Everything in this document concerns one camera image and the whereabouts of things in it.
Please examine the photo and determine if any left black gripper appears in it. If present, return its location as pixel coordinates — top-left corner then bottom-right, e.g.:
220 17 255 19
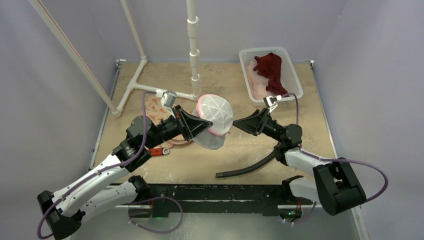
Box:
145 104 212 150

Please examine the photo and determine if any white mesh laundry bag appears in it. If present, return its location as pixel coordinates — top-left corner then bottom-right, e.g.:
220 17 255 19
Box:
192 94 234 150

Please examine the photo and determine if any floral mesh laundry bag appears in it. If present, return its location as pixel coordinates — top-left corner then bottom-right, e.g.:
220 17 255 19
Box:
144 94 192 148

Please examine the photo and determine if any dark red bra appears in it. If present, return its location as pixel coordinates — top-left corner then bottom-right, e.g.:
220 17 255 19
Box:
253 52 288 95

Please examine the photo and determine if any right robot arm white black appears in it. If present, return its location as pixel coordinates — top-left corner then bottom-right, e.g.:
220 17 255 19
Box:
233 108 367 216

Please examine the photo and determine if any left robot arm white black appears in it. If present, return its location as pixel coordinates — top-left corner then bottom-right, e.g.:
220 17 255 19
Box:
36 105 213 240

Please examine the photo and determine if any pink bra in basket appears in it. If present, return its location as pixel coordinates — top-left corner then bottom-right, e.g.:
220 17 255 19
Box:
246 61 287 100

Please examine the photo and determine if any white plastic basket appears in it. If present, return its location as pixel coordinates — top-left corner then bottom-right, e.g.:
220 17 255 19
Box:
239 46 304 107

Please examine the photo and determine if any white pvc pipe rack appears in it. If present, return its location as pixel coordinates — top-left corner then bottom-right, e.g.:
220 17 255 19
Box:
29 0 201 118

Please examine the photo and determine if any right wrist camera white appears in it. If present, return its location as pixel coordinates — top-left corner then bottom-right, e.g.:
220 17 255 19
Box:
263 95 282 113

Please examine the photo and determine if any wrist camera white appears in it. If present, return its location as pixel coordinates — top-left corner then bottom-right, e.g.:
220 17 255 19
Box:
155 89 177 117
263 95 282 113

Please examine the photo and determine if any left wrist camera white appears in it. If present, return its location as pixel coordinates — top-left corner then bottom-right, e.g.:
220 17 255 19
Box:
155 89 177 117

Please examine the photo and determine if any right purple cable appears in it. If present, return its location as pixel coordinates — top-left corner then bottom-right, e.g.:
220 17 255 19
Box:
279 93 389 204

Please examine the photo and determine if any black corrugated hose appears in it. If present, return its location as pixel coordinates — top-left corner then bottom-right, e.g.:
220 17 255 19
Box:
215 150 276 179

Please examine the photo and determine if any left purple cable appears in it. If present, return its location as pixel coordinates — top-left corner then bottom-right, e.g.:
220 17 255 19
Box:
36 91 167 240

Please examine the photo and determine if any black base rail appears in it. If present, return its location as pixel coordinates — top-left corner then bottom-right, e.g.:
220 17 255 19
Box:
128 180 313 218

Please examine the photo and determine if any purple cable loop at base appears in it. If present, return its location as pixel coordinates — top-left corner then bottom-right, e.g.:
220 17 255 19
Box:
127 196 185 235

